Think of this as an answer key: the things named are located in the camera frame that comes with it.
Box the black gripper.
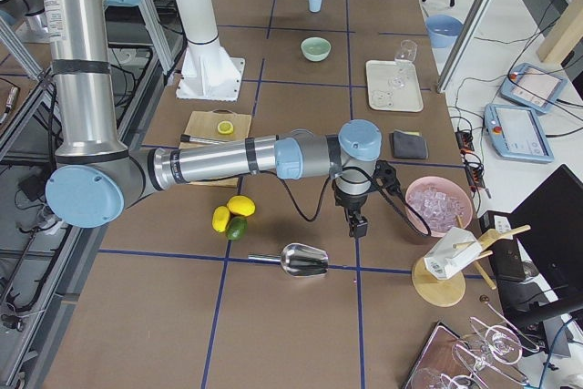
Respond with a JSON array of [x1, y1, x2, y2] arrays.
[[333, 177, 371, 239]]

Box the light blue plastic cup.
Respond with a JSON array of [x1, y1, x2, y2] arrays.
[[308, 0, 322, 13]]

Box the silver metal ice scoop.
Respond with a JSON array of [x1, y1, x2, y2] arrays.
[[248, 242, 329, 277]]

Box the green ceramic bowl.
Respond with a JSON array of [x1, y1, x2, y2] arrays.
[[301, 36, 332, 62]]

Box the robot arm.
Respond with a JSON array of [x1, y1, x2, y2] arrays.
[[44, 0, 382, 238]]

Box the blue bowl on desk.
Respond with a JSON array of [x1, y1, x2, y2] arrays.
[[425, 15, 464, 49]]

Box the grey folded cloth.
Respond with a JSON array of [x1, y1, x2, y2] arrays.
[[390, 130, 428, 159]]

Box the white carton on stand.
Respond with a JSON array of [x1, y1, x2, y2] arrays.
[[423, 227, 482, 281]]

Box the yellow lemon front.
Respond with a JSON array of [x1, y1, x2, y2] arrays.
[[227, 195, 256, 217]]

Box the yellow lemon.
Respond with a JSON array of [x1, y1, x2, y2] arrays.
[[211, 206, 231, 233], [227, 195, 256, 217]]

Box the green lime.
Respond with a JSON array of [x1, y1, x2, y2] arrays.
[[225, 216, 248, 241]]

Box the clear wine glass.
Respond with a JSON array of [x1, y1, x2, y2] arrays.
[[388, 39, 418, 90]]

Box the yellow lemon back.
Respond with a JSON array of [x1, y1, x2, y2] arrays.
[[211, 206, 231, 233]]

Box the cream bear tray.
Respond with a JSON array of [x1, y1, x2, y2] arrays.
[[365, 60, 424, 113]]

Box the halved lemon slice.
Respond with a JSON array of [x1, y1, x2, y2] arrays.
[[217, 120, 235, 136]]

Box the wooden cutting board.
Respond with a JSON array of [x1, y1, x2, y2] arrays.
[[179, 110, 253, 189]]

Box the blue teach pendant near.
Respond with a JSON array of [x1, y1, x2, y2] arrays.
[[484, 104, 555, 163]]

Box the blue teach pendant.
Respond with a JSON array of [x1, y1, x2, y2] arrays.
[[484, 104, 555, 163], [500, 63, 568, 114]]

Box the steel muddler black cap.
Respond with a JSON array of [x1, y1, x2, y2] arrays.
[[180, 134, 223, 145]]

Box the hanging wine glasses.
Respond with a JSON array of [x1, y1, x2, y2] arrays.
[[404, 295, 539, 388]]

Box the black monitor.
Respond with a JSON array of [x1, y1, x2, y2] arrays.
[[492, 164, 582, 328]]

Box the blue teach pendant far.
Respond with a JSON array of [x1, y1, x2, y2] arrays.
[[500, 63, 568, 114]]

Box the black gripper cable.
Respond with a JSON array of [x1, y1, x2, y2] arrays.
[[277, 159, 434, 238]]

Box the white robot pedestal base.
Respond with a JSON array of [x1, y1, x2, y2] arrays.
[[176, 0, 245, 101]]

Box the aluminium frame post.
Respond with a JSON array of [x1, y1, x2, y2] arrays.
[[436, 0, 493, 93]]

